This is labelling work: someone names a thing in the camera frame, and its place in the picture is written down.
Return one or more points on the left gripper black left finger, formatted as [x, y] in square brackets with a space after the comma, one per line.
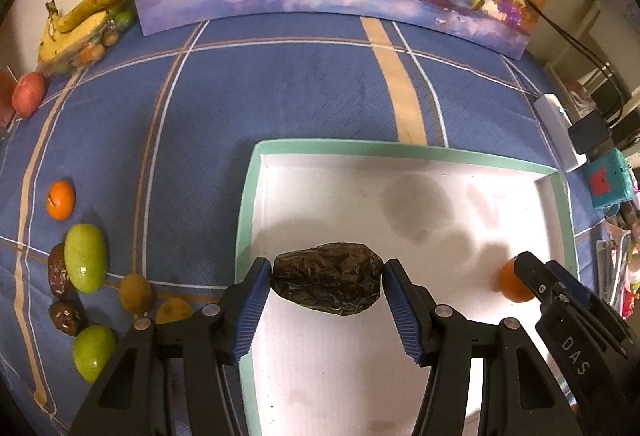
[131, 394]

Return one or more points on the upper yellow banana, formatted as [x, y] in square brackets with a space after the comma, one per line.
[80, 13]

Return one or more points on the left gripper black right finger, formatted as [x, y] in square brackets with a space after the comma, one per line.
[520, 395]

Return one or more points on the white tray with teal rim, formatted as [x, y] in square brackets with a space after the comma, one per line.
[452, 218]

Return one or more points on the lower yellow banana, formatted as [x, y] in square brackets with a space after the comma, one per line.
[54, 42]

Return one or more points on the teal toy box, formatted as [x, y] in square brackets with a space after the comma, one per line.
[609, 179]

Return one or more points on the white power strip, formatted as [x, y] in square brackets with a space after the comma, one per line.
[557, 124]

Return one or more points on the clear plastic fruit tray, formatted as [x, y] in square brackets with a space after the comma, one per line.
[120, 18]

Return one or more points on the dark dried date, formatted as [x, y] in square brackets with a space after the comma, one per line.
[58, 278]
[67, 317]
[339, 278]

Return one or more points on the pile of colourful trinkets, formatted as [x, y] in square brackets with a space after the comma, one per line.
[618, 259]

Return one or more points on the black power adapter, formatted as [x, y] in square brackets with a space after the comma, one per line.
[589, 132]

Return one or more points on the tan longan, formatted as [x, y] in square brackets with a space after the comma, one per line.
[173, 309]
[135, 294]

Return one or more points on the yellow banana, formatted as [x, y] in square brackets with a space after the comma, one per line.
[80, 13]
[54, 42]

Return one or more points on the small orange with stem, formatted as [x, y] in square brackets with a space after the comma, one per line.
[61, 199]

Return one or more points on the orange mandarin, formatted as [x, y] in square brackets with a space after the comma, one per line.
[512, 287]

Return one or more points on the red apple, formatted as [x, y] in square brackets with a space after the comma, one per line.
[28, 94]

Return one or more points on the blue plaid tablecloth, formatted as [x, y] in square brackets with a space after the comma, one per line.
[157, 137]

